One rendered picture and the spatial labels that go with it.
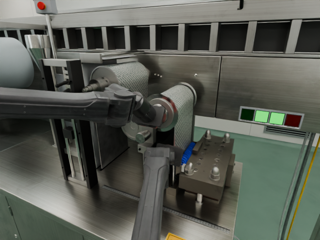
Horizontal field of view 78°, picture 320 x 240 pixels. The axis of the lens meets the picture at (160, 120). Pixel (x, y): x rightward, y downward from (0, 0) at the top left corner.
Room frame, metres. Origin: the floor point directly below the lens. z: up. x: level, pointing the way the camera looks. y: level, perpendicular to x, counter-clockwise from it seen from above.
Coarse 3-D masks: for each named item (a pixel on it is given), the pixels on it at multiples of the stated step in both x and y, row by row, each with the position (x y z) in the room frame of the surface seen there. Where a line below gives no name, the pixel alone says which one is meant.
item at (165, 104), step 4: (152, 100) 0.70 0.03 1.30; (156, 100) 0.69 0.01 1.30; (160, 100) 0.68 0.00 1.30; (164, 100) 0.68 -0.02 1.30; (152, 104) 0.70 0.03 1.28; (164, 104) 0.68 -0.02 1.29; (168, 104) 0.67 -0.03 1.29; (168, 108) 0.67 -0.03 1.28; (168, 112) 0.67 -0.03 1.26; (172, 112) 0.66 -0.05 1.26; (168, 116) 0.67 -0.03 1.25; (172, 116) 0.66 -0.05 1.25; (168, 120) 0.67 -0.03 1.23; (172, 120) 0.67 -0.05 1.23; (164, 124) 0.68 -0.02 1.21; (168, 124) 0.67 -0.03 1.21; (160, 128) 0.68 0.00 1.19
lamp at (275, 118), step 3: (273, 114) 0.81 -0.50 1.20; (276, 114) 0.81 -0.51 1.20; (279, 114) 0.81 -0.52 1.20; (282, 114) 0.80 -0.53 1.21; (270, 117) 0.82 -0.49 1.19; (273, 117) 0.81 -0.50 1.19; (276, 117) 0.81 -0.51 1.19; (279, 117) 0.80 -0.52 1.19; (282, 117) 0.80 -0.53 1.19; (270, 120) 0.82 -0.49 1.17; (273, 120) 0.81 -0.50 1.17; (276, 120) 0.81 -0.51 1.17; (279, 120) 0.80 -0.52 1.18; (282, 120) 0.80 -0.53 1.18; (276, 123) 0.81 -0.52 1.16; (279, 123) 0.80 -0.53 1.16
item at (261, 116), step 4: (256, 112) 0.84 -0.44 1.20; (260, 112) 0.84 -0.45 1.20; (264, 112) 0.83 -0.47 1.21; (268, 112) 0.82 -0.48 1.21; (256, 116) 0.84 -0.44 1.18; (260, 116) 0.83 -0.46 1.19; (264, 116) 0.83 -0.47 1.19; (256, 120) 0.84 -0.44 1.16; (260, 120) 0.83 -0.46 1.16; (264, 120) 0.83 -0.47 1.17
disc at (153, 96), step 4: (152, 96) 0.70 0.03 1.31; (156, 96) 0.70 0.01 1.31; (160, 96) 0.69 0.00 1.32; (164, 96) 0.69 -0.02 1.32; (148, 100) 0.71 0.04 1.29; (168, 100) 0.68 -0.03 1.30; (172, 100) 0.68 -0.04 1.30; (172, 104) 0.67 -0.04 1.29; (172, 108) 0.67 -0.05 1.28; (176, 108) 0.67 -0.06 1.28; (176, 112) 0.67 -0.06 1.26; (176, 116) 0.67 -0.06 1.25; (176, 120) 0.66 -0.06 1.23; (172, 124) 0.67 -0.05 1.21; (164, 128) 0.68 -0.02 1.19; (168, 128) 0.68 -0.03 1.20
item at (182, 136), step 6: (192, 114) 0.88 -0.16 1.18; (186, 120) 0.79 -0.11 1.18; (180, 126) 0.73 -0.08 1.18; (186, 126) 0.80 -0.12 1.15; (174, 132) 0.67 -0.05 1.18; (180, 132) 0.73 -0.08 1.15; (186, 132) 0.80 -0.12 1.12; (174, 138) 0.67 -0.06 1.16; (180, 138) 0.73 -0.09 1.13; (186, 138) 0.81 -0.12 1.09; (174, 144) 0.67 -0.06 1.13; (180, 144) 0.74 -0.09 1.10; (186, 144) 0.82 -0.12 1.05
